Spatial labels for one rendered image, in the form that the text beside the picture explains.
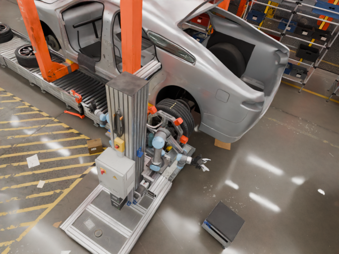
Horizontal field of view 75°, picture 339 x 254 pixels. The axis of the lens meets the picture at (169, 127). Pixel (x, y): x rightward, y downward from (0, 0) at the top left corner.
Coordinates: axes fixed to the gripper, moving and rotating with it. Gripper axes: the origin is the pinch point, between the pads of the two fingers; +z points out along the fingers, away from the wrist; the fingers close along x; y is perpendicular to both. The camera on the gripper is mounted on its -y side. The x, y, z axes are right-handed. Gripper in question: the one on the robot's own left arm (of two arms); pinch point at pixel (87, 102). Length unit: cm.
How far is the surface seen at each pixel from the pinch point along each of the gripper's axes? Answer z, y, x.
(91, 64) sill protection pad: 119, 22, 80
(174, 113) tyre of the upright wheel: -77, -3, 77
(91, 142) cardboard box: 25, 104, 20
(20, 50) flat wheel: 312, 70, 35
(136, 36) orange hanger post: -24, -85, 45
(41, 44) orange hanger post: 166, -3, 21
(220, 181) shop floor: -161, 106, 137
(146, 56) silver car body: 82, 5, 174
